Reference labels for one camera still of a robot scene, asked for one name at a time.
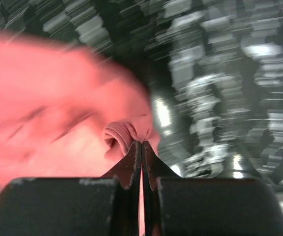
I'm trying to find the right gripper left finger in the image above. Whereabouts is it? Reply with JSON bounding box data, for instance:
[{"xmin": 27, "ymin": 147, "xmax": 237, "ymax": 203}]
[{"xmin": 0, "ymin": 142, "xmax": 142, "ymax": 236}]

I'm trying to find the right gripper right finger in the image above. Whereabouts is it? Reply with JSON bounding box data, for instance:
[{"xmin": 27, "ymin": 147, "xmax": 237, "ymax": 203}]
[{"xmin": 141, "ymin": 142, "xmax": 283, "ymax": 236}]

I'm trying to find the salmon pink t shirt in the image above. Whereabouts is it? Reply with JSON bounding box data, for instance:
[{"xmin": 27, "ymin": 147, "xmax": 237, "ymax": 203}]
[{"xmin": 0, "ymin": 24, "xmax": 162, "ymax": 236}]

